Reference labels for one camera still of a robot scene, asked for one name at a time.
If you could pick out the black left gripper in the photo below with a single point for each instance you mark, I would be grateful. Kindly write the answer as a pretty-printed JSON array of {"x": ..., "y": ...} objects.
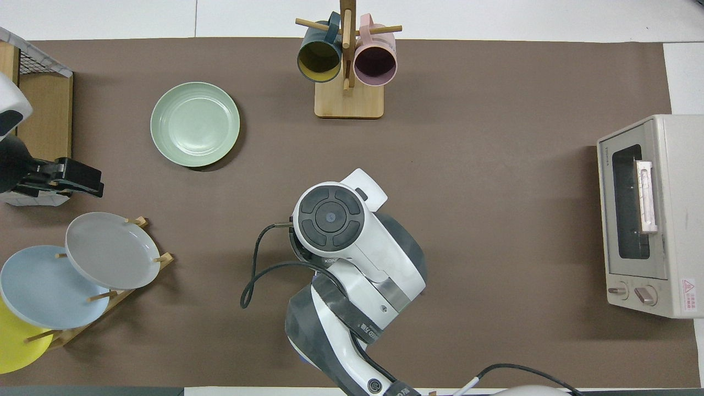
[{"x": 63, "y": 175}]

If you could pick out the glass lid with blue knob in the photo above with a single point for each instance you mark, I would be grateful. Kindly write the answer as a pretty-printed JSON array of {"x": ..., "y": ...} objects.
[{"x": 330, "y": 263}]

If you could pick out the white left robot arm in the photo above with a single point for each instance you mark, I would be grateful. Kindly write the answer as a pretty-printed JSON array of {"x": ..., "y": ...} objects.
[{"x": 11, "y": 99}]

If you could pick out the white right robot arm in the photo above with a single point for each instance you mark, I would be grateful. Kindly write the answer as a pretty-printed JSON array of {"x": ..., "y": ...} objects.
[{"x": 330, "y": 217}]

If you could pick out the grey plate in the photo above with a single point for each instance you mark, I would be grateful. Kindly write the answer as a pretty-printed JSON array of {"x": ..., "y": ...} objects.
[{"x": 110, "y": 250}]

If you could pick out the light blue plate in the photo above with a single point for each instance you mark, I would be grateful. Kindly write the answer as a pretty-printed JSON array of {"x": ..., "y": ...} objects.
[{"x": 44, "y": 291}]

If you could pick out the light green plate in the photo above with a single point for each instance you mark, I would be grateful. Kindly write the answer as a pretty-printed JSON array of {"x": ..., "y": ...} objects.
[{"x": 195, "y": 124}]

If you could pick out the wooden plate rack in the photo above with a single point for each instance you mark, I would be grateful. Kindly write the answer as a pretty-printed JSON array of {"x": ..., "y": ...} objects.
[{"x": 63, "y": 336}]

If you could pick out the yellow plate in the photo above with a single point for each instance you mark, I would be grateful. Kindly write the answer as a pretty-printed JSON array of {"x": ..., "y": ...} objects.
[{"x": 16, "y": 352}]

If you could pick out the dark teal mug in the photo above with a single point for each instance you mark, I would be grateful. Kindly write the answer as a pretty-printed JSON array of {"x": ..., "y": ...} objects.
[{"x": 319, "y": 58}]

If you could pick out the wooden mug tree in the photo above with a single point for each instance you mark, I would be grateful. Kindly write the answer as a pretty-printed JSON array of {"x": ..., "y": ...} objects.
[{"x": 349, "y": 104}]

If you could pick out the pink mug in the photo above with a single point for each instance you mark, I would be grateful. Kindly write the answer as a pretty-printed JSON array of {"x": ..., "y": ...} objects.
[{"x": 375, "y": 63}]

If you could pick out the brown table mat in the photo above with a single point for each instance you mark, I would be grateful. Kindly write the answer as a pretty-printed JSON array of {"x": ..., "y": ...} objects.
[{"x": 495, "y": 165}]

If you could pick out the beige toaster oven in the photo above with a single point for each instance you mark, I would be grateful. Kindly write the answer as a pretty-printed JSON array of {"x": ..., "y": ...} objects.
[{"x": 676, "y": 220}]

